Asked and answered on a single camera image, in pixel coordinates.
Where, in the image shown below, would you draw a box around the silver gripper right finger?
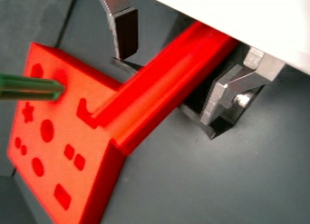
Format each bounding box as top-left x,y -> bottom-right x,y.
200,47 -> 284,124

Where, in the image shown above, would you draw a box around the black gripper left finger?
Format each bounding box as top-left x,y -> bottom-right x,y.
99,0 -> 137,60

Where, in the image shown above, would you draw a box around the red arch-profile bar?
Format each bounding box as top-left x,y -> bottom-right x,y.
95,22 -> 238,155

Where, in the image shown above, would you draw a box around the black curved fixture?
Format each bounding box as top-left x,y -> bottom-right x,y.
179,63 -> 262,139

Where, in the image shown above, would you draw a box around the green peg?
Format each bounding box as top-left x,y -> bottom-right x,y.
0,74 -> 65,101

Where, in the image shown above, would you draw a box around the red shape-sorter block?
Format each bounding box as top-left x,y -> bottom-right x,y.
8,44 -> 120,224

